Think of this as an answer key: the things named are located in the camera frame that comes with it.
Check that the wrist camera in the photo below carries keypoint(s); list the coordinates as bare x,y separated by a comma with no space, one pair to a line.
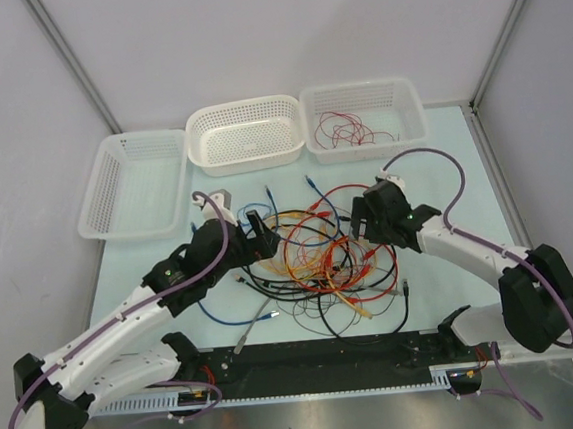
221,200
394,179

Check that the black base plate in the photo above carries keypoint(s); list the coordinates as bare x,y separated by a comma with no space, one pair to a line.
331,366

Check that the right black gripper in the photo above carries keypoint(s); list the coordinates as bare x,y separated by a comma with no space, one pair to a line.
361,209

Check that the middle white plastic basket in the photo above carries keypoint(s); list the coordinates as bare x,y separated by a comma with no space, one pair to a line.
245,135

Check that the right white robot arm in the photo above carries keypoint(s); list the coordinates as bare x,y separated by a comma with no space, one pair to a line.
534,284

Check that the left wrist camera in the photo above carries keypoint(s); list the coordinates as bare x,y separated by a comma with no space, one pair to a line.
221,200

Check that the white slotted cable duct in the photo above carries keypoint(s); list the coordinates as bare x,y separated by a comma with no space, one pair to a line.
177,401

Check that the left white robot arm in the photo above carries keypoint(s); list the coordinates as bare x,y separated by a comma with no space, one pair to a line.
83,376

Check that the right white plastic basket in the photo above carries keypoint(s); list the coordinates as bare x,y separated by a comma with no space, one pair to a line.
360,121

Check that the aluminium frame post left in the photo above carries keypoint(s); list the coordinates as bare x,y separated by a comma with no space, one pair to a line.
61,46

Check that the aluminium frame post right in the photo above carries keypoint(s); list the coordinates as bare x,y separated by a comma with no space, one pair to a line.
506,32

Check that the aluminium frame post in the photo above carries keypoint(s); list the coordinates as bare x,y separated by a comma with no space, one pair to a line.
506,32
61,46

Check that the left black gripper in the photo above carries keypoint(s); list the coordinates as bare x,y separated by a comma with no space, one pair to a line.
257,247

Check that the left white plastic basket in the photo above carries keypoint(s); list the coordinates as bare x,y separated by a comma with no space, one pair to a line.
136,186

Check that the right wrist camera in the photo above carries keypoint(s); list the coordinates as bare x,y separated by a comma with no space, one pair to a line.
394,179

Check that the white plastic basket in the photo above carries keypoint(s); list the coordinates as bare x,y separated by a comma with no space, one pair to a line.
245,135
360,121
136,186

